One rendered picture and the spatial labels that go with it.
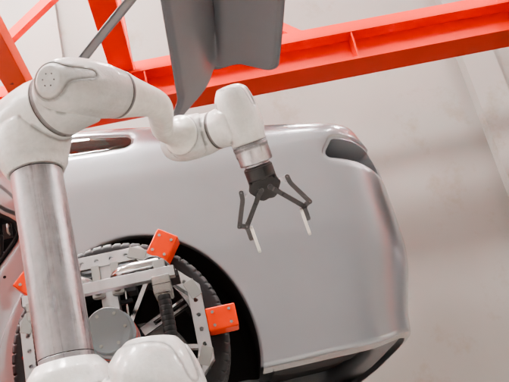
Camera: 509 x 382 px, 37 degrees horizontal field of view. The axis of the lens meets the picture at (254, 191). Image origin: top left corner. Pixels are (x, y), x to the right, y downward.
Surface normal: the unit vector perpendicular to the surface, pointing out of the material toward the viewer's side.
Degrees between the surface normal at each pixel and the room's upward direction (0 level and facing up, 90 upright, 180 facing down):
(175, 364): 75
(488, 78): 90
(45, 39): 90
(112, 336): 90
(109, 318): 90
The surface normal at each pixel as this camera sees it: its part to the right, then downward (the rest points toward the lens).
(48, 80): -0.38, -0.10
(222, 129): -0.50, 0.28
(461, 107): 0.02, -0.38
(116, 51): 0.22, 0.90
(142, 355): -0.18, -0.68
